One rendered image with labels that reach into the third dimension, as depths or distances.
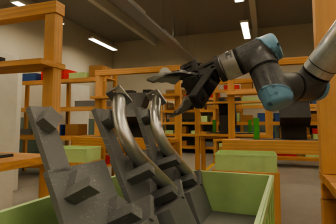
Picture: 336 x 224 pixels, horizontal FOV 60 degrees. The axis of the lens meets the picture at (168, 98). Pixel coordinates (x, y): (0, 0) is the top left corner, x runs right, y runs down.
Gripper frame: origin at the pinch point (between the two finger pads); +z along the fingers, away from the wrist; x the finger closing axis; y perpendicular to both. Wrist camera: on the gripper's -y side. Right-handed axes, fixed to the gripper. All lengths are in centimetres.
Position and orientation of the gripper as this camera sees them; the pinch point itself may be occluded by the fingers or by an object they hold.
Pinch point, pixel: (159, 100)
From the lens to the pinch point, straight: 84.2
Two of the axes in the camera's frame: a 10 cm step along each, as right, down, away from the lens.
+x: -4.9, -7.1, -5.1
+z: -8.7, 3.7, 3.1
